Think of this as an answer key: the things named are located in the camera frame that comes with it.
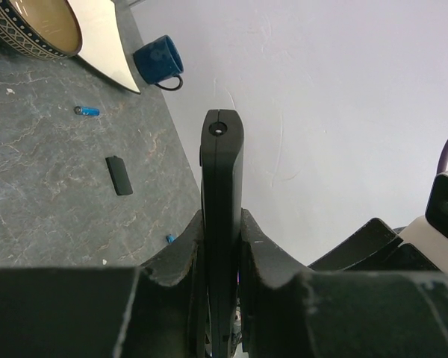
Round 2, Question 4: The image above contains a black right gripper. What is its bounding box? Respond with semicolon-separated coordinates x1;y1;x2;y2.
309;218;439;271

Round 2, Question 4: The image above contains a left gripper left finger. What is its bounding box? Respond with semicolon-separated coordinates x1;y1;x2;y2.
0;213;205;357

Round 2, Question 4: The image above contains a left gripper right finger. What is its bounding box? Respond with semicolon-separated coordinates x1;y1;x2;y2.
240;210;448;357

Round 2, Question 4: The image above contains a black battery cover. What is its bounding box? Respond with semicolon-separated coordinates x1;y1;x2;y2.
105;156;133;196

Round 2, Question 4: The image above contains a black remote control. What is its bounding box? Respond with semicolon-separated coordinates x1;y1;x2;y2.
200;109;244;357

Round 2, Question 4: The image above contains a blue battery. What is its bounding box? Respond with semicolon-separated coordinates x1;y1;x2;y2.
166;234;175;244
74;106;100;116

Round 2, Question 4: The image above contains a dark blue mug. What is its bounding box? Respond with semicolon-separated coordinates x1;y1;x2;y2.
133;35;184;92

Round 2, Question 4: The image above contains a white square plate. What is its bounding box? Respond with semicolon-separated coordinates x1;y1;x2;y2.
69;0;140;94

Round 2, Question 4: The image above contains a brown ceramic bowl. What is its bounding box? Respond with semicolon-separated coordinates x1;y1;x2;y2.
0;0;83;60

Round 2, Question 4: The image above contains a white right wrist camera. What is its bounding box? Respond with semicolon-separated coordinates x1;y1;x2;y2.
400;171;448;269

